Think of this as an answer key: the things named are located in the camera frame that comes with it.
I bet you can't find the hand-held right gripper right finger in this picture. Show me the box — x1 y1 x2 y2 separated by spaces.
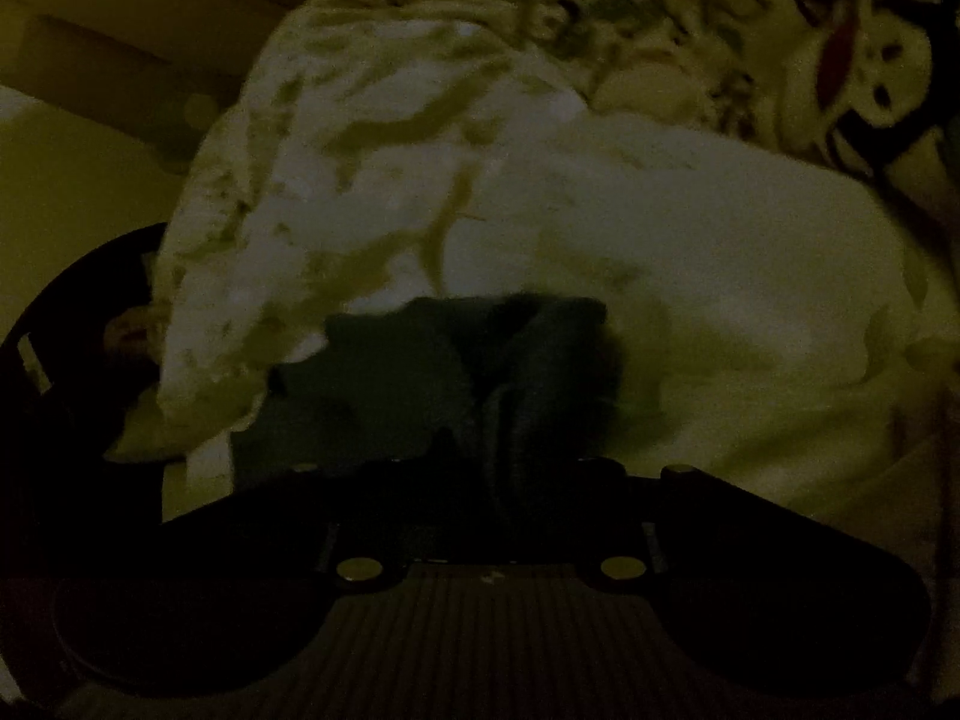
525 456 827 592

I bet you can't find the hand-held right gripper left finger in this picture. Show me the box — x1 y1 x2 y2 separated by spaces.
160 429 490 592

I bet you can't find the dark green garment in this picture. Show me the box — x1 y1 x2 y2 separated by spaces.
231 295 628 541

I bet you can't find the white printed blanket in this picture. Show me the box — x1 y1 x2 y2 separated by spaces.
105 0 960 616

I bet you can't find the dark round object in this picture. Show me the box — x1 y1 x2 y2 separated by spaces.
0 222 170 586

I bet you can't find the cartoon printed blanket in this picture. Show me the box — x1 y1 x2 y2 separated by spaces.
517 0 960 188

